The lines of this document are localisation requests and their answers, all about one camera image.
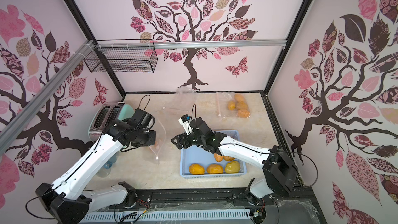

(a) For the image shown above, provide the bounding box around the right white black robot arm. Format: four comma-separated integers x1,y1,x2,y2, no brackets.
171,115,312,199

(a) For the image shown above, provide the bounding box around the aluminium frame bar left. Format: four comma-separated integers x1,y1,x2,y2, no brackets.
1,40,95,154

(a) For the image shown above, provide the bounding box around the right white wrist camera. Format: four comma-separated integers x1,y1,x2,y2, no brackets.
178,115,192,135

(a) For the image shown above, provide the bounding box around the yellow green potato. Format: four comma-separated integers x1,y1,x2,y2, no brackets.
224,160,240,174

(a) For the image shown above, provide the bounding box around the black wire basket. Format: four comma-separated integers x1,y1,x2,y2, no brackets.
84,39,158,73

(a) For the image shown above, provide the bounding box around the light blue plastic basket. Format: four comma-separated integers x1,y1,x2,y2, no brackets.
180,145,247,178

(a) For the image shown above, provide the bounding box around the aluminium frame bar back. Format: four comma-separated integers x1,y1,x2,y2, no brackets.
96,39,287,49

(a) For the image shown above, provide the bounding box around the aluminium frame bar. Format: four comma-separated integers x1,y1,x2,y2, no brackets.
96,39,287,49
1,40,95,154

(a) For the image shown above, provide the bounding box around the mint green toaster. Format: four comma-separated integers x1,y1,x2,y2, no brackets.
88,102,135,143

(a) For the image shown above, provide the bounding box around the clear zipper bag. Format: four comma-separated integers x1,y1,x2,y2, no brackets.
144,119,167,165
216,92,251,118
163,86,198,115

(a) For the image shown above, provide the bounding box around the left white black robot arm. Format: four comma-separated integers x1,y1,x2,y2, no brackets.
36,108,156,224

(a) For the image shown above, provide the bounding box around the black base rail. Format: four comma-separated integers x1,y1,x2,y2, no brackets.
57,186,327,224

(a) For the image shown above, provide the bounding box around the white vent strip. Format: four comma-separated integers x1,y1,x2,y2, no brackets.
80,209,252,224

